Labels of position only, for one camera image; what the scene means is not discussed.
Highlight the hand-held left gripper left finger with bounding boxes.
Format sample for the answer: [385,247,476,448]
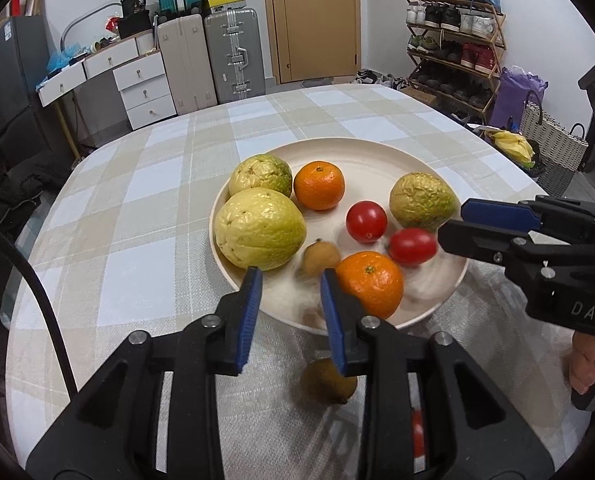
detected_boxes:
[24,266,264,480]

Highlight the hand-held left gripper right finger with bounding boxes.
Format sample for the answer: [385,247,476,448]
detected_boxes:
[320,267,555,480]

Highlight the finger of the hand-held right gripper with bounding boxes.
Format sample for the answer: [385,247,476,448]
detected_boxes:
[460,194,595,244]
[437,220,529,267]

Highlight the orange mandarin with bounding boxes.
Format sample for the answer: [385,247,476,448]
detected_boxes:
[335,252,405,320]
[293,161,345,211]

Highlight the brown longan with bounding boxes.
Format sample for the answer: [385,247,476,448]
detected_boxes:
[301,240,342,279]
[300,357,358,405]

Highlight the red tomato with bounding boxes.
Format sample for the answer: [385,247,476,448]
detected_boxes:
[411,409,426,458]
[388,228,439,267]
[346,200,389,243]

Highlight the green-patched guava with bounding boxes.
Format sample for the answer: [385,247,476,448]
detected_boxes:
[389,172,459,231]

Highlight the large yellow guava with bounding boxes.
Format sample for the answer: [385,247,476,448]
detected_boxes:
[214,187,308,272]

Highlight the cream round plate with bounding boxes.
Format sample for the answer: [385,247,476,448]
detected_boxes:
[208,136,471,337]

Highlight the person's right hand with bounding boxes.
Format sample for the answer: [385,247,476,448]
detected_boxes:
[569,332,595,394]

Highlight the yellow bag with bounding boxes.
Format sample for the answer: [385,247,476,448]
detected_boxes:
[486,129,536,167]

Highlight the woven basket bag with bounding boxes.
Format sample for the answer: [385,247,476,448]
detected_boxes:
[520,91,589,197]

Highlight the purple bag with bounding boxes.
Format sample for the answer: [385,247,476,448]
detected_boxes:
[491,66,549,132]

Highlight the beige checked tablecloth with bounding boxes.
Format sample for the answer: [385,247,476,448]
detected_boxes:
[4,82,593,480]

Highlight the small yellow-green guava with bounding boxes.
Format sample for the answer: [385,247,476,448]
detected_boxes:
[228,154,293,198]

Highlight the wooden shoe rack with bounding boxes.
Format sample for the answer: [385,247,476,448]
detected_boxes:
[400,0,508,123]

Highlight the beige suitcase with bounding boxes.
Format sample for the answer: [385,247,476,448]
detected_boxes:
[156,14,218,116]

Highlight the wooden door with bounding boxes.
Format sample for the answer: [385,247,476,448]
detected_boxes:
[261,0,361,86]

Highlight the white drawer desk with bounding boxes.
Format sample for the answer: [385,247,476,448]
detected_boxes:
[37,32,175,131]

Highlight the silver suitcase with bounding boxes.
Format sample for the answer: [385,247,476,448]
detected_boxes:
[203,7,267,104]

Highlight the blue plastic bag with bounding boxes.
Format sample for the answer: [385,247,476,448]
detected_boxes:
[46,42,88,74]

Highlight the black printed box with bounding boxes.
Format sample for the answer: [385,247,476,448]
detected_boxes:
[117,0,153,39]

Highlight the dark grey fridge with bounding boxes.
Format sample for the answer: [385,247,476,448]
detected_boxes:
[0,15,53,161]

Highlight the grey curved pipe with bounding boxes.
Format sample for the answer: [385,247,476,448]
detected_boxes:
[60,1,124,52]

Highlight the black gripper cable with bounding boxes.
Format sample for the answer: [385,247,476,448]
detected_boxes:
[0,217,80,397]

